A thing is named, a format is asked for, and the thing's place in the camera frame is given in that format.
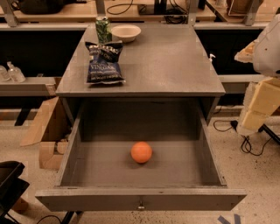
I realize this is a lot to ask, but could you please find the white paper bowl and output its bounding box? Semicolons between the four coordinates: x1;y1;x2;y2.
111;24;141;43

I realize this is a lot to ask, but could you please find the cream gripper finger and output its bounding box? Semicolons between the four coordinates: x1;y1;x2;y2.
237;78;280;135

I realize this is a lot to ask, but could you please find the grey open top drawer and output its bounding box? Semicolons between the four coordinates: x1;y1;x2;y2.
36;99;246;211

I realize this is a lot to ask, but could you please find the small white spray bottle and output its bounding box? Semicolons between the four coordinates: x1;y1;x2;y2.
209;53;216;62

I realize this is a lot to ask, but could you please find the black chair part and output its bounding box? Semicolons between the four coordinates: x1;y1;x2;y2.
0;161;29;224

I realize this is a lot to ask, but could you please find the orange fruit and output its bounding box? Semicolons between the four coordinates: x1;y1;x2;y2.
130;142;152;164

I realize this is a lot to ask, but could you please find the brown cardboard box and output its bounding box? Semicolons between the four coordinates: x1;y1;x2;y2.
20;91;71;170

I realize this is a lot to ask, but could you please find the grey cabinet counter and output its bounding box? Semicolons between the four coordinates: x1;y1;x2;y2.
56;23;225;120

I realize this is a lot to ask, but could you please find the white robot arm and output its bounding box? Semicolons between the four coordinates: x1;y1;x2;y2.
234;14;280;136

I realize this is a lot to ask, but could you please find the black floor cable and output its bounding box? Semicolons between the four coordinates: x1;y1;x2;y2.
212;118;274;157

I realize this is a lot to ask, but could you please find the clear plastic bottle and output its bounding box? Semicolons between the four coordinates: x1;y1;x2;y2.
7;61;25;83

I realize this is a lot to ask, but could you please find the blue chip bag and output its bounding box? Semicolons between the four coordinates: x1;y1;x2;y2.
85;41;125;84

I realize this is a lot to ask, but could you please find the metal drawer knob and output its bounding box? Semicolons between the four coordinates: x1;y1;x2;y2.
137;200;145;211

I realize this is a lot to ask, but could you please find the grey left shelf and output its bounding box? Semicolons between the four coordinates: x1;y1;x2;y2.
0;77;57;97

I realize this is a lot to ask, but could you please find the green soda can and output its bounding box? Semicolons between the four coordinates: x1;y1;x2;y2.
95;16;112;44

